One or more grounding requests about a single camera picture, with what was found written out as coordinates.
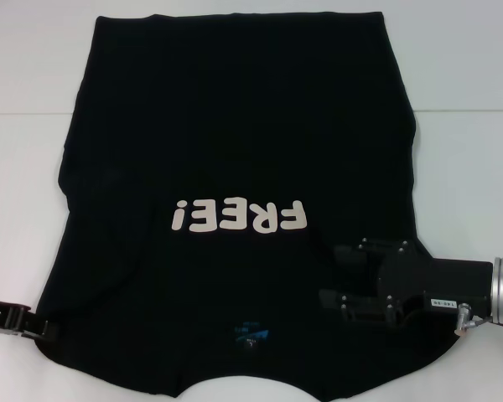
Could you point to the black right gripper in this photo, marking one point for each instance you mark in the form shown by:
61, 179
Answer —
444, 285

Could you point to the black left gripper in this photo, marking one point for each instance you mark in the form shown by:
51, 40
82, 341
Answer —
2, 316

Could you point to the black t-shirt with FREE print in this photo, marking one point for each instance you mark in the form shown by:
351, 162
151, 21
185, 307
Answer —
243, 125

